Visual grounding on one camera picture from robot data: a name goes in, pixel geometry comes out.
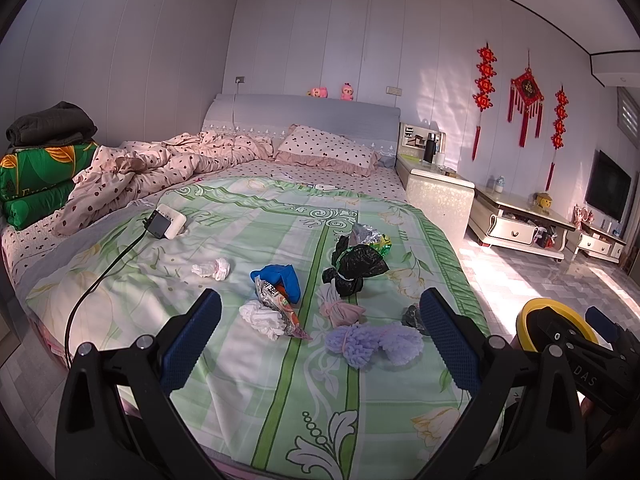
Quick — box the purple foam net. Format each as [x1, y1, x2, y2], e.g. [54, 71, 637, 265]
[324, 324, 383, 370]
[378, 323, 424, 366]

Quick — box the small dark wrapper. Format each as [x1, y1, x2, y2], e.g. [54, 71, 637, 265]
[401, 304, 428, 337]

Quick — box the white tissue wad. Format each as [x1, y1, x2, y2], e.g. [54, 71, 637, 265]
[239, 300, 286, 341]

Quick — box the silver snack wrapper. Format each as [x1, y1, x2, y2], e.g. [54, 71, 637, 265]
[254, 278, 310, 340]

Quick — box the pink cloth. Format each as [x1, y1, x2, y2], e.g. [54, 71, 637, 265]
[317, 282, 366, 328]

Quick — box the blue glove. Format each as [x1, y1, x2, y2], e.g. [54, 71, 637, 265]
[250, 264, 302, 304]

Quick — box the black plastic bag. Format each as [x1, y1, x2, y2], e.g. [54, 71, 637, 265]
[322, 235, 388, 298]

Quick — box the green biscuit wrapper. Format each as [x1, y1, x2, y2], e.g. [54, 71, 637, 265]
[348, 223, 392, 257]

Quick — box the yellow rimmed black trash bin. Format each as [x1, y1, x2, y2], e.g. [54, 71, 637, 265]
[511, 298, 600, 352]

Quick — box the small white side cabinet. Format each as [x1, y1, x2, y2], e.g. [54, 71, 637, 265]
[565, 222, 626, 263]

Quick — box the yellow toy on stand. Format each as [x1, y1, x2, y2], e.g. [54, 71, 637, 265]
[534, 192, 552, 210]

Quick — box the white tv stand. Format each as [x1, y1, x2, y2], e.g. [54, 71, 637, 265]
[469, 186, 576, 262]

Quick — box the polka dot bed sheet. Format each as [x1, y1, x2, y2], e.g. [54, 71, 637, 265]
[1, 160, 406, 289]

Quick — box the white power adapter box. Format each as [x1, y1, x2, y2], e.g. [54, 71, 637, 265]
[144, 204, 186, 240]

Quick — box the white bedside cabinet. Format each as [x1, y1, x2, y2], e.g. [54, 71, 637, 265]
[396, 155, 475, 250]

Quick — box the pink polka dot duvet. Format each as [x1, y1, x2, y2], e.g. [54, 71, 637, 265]
[53, 131, 273, 237]

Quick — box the black thermos bottle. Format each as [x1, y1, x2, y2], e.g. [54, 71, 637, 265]
[423, 133, 437, 164]

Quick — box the bedside organizer shelf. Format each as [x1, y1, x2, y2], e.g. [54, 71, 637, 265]
[398, 122, 447, 164]

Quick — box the red knot centre ornament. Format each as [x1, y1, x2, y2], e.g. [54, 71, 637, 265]
[506, 52, 544, 148]

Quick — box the dark folded blanket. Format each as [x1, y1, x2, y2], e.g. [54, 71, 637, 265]
[6, 101, 98, 148]

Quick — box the grey bed headboard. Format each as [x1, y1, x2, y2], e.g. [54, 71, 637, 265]
[202, 93, 400, 157]

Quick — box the polka dot pillow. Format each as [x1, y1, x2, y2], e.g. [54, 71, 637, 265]
[274, 125, 378, 177]

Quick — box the pink plush toy right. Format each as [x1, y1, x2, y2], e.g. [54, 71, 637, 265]
[341, 82, 354, 101]

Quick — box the pink plush toy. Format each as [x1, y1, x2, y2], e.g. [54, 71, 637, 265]
[341, 82, 354, 101]
[307, 87, 329, 99]

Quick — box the pink plush toy left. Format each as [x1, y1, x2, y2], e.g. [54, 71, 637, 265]
[307, 87, 329, 99]

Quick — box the black wall television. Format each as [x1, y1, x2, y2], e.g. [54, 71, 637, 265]
[585, 150, 631, 221]

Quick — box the red knot string left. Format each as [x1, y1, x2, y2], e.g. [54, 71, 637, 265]
[470, 42, 499, 162]

